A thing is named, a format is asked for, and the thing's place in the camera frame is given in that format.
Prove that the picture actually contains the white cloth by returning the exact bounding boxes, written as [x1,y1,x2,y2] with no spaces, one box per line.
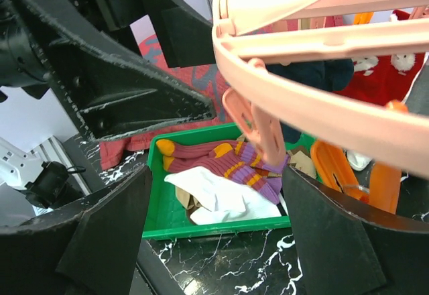
[346,150,372,172]

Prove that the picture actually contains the pink round clip hanger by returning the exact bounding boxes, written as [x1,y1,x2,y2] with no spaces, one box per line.
[211,0,428,177]

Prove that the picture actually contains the green plastic tray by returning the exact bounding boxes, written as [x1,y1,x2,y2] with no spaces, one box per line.
[142,123,291,240]

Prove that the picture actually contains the navy blue sock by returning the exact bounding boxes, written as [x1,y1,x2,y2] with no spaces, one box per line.
[266,58,355,145]

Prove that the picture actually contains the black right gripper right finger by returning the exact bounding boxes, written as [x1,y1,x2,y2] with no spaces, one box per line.
[283,167,428,294]

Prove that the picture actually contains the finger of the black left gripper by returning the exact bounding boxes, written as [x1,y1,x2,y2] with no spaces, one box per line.
[141,0,216,68]

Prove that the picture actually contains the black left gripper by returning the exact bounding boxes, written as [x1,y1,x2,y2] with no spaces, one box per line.
[0,0,217,142]

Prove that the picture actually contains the red printed cloth sack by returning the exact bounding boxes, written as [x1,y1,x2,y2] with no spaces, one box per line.
[99,35,232,171]

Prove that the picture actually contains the purple striped sock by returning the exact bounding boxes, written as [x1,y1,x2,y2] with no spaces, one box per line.
[156,139,289,204]

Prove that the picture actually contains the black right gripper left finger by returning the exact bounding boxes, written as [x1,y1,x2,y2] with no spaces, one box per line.
[1,166,152,294]

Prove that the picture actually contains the red christmas sock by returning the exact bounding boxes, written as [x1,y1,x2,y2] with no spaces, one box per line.
[333,9,426,107]

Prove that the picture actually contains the white sock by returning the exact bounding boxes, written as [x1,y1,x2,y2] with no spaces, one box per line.
[164,166,286,225]

